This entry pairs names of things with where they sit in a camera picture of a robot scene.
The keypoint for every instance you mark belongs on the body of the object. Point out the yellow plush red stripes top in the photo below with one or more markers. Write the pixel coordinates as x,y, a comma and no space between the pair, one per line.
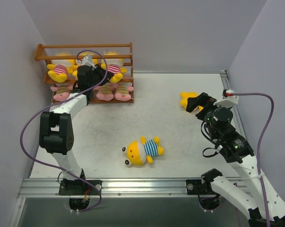
75,68

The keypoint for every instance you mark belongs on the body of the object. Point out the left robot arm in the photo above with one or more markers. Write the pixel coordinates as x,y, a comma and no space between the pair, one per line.
56,134

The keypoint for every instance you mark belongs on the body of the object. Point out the aluminium front rail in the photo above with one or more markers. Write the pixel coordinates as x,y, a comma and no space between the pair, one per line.
109,188

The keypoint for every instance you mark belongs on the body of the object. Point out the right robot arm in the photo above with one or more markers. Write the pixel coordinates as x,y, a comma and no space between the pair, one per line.
262,207

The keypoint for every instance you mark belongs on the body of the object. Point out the yellow plush blue stripes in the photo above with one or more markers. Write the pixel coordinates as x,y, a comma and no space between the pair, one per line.
142,151

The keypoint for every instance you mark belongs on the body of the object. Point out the pink plush orange stripes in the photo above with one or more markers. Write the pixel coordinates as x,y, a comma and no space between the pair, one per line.
61,91
104,92

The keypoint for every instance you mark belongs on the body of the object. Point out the yellow plush red stripes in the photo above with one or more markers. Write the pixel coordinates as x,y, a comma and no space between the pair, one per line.
75,68
115,66
61,70

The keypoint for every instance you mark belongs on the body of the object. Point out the yellow plush red stripes front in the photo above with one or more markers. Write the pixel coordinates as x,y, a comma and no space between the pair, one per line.
115,66

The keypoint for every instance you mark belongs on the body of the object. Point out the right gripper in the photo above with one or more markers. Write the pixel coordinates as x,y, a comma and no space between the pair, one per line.
204,104

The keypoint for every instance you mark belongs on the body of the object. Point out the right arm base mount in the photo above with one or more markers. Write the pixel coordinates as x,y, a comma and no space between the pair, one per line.
194,187

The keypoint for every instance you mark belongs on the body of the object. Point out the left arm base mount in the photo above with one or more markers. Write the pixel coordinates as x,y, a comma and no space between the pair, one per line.
76,187

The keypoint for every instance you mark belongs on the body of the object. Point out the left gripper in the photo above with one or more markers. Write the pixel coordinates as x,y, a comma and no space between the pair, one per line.
96,74

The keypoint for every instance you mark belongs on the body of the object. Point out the pink plush blue stripes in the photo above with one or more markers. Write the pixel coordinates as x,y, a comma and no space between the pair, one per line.
122,91

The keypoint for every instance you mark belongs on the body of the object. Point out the wooden three-tier shelf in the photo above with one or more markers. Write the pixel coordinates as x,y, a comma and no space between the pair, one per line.
100,52

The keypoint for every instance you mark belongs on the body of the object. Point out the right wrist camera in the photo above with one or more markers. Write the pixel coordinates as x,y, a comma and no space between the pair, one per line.
228,100

